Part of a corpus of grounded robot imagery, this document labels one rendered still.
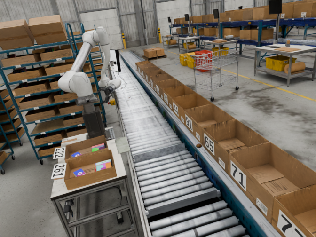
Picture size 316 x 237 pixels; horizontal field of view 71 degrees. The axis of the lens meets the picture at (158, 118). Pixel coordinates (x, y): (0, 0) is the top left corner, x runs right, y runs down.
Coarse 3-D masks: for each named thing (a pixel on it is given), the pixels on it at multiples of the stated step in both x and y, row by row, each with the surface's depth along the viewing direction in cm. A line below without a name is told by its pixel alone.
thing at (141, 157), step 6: (180, 144) 197; (156, 150) 193; (162, 150) 194; (168, 150) 196; (174, 150) 198; (180, 150) 199; (138, 156) 191; (144, 156) 192; (150, 156) 194; (156, 156) 195
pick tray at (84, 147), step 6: (96, 138) 223; (102, 138) 225; (72, 144) 217; (78, 144) 219; (84, 144) 221; (90, 144) 223; (96, 144) 225; (66, 150) 210; (72, 150) 219; (78, 150) 221; (84, 150) 219; (90, 150) 217; (96, 150) 197; (102, 150) 199; (66, 156) 203; (78, 156) 193; (66, 162) 192
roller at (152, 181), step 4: (192, 168) 172; (196, 168) 172; (200, 168) 174; (176, 172) 171; (180, 172) 170; (184, 172) 170; (188, 172) 170; (192, 172) 171; (160, 176) 169; (164, 176) 168; (168, 176) 168; (172, 176) 168; (176, 176) 169; (148, 180) 167; (152, 180) 166; (156, 180) 166; (160, 180) 167; (164, 180) 167; (140, 184) 164; (144, 184) 165; (148, 184) 165
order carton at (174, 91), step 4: (164, 88) 274; (168, 88) 276; (172, 88) 277; (176, 88) 278; (180, 88) 279; (184, 88) 280; (188, 88) 267; (164, 92) 267; (168, 92) 277; (172, 92) 279; (176, 92) 280; (180, 92) 281; (184, 92) 283; (188, 92) 270; (192, 92) 255; (168, 96) 250; (172, 96) 281; (176, 96) 282; (164, 100) 277; (168, 100) 254; (168, 104) 260; (172, 104) 243; (172, 108) 246
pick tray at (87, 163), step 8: (104, 152) 196; (72, 160) 190; (80, 160) 192; (88, 160) 194; (96, 160) 196; (104, 160) 198; (112, 160) 196; (72, 168) 192; (80, 168) 191; (88, 168) 190; (112, 168) 172; (64, 176) 168; (72, 176) 182; (80, 176) 167; (88, 176) 168; (96, 176) 170; (104, 176) 173; (112, 176) 175; (72, 184) 167; (80, 184) 169; (88, 184) 171
